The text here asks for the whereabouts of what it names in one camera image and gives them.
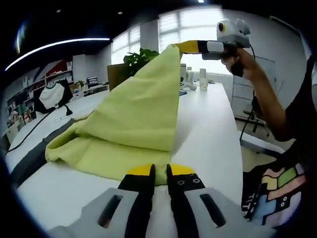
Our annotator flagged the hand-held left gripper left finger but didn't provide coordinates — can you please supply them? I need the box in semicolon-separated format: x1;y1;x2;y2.
49;163;156;238

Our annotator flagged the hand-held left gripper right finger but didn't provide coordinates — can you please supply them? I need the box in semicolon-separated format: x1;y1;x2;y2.
166;163;275;238

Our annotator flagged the yellow garment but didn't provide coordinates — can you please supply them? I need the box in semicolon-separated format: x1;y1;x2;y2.
45;44;183;187

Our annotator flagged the person's right hand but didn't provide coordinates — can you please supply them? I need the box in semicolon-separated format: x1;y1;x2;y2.
221;48;259;80

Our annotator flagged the large bright window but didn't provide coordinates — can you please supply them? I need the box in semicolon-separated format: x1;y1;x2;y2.
158;6;224;75

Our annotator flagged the white controller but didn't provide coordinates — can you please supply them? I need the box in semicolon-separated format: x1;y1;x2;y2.
181;82;198;92

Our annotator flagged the green plant in white pot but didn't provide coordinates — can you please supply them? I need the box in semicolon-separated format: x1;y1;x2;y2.
123;48;159;78

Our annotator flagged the narrow bright window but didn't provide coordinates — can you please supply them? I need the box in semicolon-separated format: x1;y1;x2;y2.
110;24;141;67

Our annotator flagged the brown cardboard box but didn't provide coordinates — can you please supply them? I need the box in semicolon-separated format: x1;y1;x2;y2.
106;63;130;93

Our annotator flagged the open laptop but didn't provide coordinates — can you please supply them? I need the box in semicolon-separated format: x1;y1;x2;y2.
86;76;99;88

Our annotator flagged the black and white raglan shirt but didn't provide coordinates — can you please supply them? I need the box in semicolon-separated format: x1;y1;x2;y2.
34;79;74;115

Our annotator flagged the shelf with white bins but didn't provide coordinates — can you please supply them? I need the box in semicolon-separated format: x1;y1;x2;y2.
6;61;74;124

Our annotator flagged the ceiling light strip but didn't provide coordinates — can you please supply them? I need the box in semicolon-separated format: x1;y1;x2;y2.
4;37;111;72

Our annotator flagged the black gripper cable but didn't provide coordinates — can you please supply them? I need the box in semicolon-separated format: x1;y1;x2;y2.
238;43;260;145

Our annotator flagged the black cable with round base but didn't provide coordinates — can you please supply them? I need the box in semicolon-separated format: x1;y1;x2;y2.
8;105;74;152

